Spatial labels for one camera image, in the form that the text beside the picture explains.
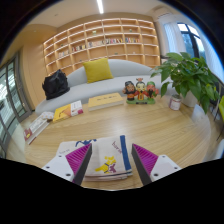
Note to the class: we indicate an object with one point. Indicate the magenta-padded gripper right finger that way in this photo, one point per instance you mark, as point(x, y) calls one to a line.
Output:
point(146, 159)

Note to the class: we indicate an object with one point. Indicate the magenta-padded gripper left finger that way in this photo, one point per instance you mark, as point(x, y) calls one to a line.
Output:
point(77, 158)

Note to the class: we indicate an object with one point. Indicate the white towel with animal print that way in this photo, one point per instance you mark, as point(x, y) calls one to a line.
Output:
point(108, 156)

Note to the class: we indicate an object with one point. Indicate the yellow and white book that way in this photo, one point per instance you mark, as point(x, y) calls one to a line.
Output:
point(66, 111)

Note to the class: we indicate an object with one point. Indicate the small patterned pouch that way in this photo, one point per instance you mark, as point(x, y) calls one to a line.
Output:
point(47, 115)

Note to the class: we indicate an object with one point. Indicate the small white and red can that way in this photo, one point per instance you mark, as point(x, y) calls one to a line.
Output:
point(174, 102)

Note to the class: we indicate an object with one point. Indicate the flat yellow book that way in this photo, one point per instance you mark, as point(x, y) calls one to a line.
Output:
point(105, 101)

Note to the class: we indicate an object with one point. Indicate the colourful figurine group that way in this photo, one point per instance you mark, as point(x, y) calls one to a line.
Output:
point(141, 91)

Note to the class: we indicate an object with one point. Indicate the grey curved sofa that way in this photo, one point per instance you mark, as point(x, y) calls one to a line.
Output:
point(100, 88)

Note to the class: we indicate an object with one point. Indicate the black bag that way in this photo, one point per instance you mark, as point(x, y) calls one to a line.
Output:
point(55, 85)

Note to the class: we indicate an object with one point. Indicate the grey-framed glass doors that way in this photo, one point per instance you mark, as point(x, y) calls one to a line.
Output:
point(11, 100)

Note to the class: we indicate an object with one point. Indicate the green chair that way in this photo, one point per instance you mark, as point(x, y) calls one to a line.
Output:
point(221, 110)

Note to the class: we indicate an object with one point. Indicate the yellow cushion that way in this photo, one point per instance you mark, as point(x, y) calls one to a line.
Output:
point(97, 70)

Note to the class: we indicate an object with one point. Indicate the green potted plant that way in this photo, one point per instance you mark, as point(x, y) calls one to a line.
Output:
point(188, 76)

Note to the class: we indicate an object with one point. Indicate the window with white curtain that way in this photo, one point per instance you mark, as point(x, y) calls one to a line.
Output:
point(190, 40)

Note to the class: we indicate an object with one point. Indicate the long ceiling light strip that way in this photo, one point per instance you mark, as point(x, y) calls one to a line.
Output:
point(100, 6)

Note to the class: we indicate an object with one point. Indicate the wooden wall shelf unit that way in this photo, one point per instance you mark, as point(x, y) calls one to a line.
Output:
point(106, 43)

